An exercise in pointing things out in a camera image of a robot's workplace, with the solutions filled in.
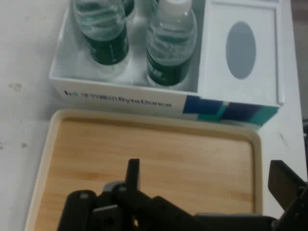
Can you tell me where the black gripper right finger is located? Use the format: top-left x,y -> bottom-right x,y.
268,159 -> 308,231

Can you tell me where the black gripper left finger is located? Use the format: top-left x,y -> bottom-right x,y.
60,158 -> 193,231

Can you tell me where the blue white tissue box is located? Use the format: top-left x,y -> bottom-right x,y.
197,1 -> 282,106

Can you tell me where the green label water bottle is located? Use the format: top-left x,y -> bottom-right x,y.
145,0 -> 198,88
71,0 -> 130,73

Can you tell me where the white and blue ByteDance box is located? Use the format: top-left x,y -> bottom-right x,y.
49,0 -> 286,128

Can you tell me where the wooden tray with cream rim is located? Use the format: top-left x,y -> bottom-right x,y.
24,108 -> 263,231

